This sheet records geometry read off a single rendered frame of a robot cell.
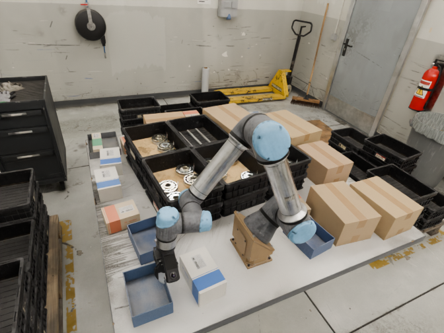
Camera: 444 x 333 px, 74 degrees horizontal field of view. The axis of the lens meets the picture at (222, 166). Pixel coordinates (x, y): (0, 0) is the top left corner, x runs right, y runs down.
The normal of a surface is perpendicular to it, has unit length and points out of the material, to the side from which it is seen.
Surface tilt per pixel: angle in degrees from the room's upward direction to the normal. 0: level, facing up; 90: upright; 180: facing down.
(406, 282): 0
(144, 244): 0
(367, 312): 0
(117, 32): 90
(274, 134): 76
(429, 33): 90
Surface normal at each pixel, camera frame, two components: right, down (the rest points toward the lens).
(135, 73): 0.41, 0.54
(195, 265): 0.07, -0.83
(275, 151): 0.22, 0.32
